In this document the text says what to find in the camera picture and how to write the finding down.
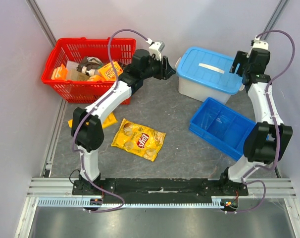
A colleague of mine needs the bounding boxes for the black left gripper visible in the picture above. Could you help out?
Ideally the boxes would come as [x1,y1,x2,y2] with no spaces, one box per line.
[142,54,176,81]

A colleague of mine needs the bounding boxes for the light blue plastic lid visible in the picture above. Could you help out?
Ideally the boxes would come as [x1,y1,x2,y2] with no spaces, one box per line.
[176,47,242,95]

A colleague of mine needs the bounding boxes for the white plastic tub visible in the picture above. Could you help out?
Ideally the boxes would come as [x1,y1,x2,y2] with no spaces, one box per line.
[176,58,232,104]

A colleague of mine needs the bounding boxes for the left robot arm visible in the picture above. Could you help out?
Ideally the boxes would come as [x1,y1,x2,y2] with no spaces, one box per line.
[71,49,176,195]

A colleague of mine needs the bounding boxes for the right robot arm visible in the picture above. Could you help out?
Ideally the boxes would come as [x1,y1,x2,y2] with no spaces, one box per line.
[218,48,293,195]

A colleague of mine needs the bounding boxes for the orange Scrub Daddy box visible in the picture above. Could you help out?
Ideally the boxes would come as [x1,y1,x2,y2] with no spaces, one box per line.
[98,61,123,81]

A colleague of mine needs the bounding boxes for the blue divided plastic bin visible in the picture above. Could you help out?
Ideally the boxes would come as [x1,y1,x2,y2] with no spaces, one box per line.
[189,98,255,161]

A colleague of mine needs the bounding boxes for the yellow test tube rack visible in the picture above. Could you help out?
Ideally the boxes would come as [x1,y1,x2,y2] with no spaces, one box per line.
[67,113,117,129]

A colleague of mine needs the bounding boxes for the yellow Lays chips bag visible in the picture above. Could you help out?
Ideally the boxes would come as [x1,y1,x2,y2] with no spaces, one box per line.
[111,119,166,162]

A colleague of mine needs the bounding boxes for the red plastic shopping basket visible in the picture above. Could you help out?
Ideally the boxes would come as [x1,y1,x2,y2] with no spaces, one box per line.
[41,37,137,106]

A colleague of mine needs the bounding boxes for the orange carton in basket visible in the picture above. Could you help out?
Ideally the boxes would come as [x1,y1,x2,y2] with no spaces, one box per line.
[51,64,68,81]

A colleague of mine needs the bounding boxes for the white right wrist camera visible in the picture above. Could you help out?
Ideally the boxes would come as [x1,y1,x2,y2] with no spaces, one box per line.
[247,36,268,58]

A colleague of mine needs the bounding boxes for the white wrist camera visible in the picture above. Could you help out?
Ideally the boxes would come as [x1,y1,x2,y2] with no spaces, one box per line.
[247,36,268,58]
[146,38,165,61]

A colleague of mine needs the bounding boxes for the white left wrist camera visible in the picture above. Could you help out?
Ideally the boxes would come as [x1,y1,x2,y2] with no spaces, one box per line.
[146,38,165,61]

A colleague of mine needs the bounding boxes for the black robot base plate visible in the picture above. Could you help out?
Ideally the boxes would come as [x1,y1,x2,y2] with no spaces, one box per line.
[72,178,249,203]

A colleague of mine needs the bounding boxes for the white slotted cable duct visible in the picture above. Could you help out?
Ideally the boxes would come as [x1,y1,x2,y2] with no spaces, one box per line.
[38,197,224,209]

